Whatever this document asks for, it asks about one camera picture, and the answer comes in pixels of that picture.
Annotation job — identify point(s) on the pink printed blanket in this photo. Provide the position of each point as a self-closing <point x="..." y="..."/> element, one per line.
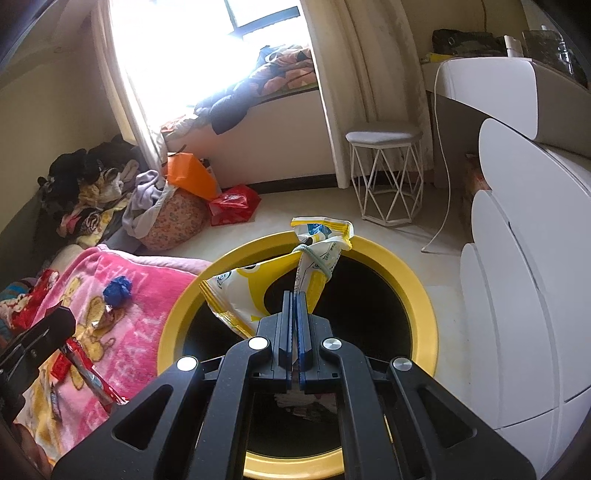
<point x="138" y="323"/>

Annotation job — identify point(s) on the floral fabric bag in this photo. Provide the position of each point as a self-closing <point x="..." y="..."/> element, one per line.
<point x="178" y="221"/>

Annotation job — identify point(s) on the white yellow snack packet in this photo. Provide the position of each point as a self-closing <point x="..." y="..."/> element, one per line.
<point x="240" y="286"/>

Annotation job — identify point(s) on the colourful floral cloth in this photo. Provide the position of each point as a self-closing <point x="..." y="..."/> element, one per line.
<point x="11" y="309"/>

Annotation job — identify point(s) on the pile of dark clothes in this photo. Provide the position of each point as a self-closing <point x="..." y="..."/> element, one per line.
<point x="78" y="170"/>

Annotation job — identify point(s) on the small white box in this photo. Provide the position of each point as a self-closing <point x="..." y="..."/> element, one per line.
<point x="512" y="46"/>

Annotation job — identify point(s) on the yellow rimmed black bin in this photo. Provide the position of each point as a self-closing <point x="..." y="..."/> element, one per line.
<point x="415" y="304"/>

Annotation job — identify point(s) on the white desk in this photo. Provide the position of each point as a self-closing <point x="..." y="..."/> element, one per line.
<point x="485" y="78"/>

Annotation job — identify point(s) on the white drawer cabinet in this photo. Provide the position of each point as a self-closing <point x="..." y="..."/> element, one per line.
<point x="508" y="277"/>

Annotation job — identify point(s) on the small dark striped wrapper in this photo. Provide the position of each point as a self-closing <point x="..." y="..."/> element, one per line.
<point x="56" y="406"/>

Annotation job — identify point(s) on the red patterned cloth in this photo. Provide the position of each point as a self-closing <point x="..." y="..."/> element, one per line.
<point x="44" y="286"/>

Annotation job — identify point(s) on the dark puffy jacket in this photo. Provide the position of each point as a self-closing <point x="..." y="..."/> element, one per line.
<point x="226" y="108"/>

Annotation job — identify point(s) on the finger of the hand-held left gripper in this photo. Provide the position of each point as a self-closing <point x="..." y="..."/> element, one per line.
<point x="57" y="330"/>

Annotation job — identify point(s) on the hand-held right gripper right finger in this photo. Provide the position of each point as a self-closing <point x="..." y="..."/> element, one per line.
<point x="303" y="344"/>

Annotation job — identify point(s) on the clear plastic container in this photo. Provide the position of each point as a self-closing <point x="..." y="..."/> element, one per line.
<point x="551" y="50"/>

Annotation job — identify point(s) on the red plastic wrapper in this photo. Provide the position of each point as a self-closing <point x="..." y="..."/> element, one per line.
<point x="83" y="369"/>

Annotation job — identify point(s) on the cream curtain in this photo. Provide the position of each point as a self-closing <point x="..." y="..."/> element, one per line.
<point x="369" y="69"/>
<point x="134" y="106"/>

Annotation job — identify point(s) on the dark green bag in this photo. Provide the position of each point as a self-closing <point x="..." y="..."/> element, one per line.
<point x="466" y="42"/>

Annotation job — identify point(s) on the blue crumpled wrapper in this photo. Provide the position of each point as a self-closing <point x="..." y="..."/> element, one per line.
<point x="117" y="290"/>

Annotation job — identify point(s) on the grey white clothes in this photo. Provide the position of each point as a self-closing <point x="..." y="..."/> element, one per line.
<point x="147" y="194"/>

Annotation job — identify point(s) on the orange bag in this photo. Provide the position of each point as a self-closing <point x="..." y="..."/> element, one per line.
<point x="189" y="173"/>

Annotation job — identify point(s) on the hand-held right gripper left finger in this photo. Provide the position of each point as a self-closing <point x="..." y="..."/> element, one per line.
<point x="279" y="341"/>

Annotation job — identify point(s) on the red plastic bag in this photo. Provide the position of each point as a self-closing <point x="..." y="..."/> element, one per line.
<point x="233" y="203"/>

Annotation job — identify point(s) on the colourful clothes heap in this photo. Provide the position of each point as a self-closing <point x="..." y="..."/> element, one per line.
<point x="178" y="127"/>

